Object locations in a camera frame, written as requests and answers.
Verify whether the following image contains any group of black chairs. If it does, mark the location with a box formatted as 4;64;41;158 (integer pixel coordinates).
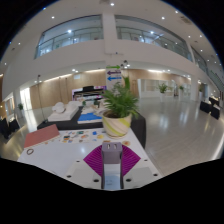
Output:
0;118;20;139
199;96;222;120

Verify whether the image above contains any potted plant in striped pot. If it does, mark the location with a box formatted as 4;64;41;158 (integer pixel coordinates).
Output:
100;75;141;139

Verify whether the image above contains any arrow direction sign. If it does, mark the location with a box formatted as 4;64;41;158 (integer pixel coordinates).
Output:
105;64;123;83

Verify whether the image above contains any white building model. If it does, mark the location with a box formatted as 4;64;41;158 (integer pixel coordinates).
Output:
47;101;80;123

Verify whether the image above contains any blue flat board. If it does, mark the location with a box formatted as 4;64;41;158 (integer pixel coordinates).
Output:
77;111;104;125

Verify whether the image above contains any salmon red flat mat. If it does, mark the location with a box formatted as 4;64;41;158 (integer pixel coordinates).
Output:
23;123;61;149

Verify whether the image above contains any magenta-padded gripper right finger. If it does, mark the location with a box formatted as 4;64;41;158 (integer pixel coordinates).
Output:
121;143;163;191

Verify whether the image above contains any black display table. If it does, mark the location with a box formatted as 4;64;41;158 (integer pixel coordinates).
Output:
36;106;147;149

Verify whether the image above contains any distant green potted plant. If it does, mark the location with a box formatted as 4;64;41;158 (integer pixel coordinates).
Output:
157;83;169;103

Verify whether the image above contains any black piano with screen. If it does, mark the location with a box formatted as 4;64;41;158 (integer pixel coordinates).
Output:
71;85;108;101

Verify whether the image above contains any small grey-purple charger block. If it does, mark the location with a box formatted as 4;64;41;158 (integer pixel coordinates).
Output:
100;142;124;191

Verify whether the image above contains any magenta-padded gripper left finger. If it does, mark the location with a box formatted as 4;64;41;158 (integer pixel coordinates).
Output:
64;144;104;190

